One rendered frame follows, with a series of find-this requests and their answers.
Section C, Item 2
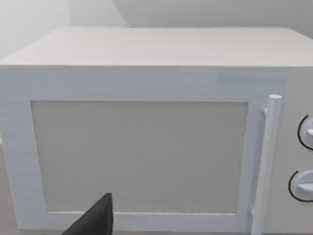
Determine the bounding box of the pale microwave door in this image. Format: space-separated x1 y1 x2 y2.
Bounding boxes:
0 66 287 233

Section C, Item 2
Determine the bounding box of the pale microwave knob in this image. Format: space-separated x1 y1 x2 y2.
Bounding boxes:
300 117 313 147
291 170 313 201

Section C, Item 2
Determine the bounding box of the pale microwave oven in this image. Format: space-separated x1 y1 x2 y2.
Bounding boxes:
0 27 313 235

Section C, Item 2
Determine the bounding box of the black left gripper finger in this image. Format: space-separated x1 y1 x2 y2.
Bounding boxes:
61 192 115 235

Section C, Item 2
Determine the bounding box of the pale microwave door handle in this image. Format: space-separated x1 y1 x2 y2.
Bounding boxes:
249 94 283 235

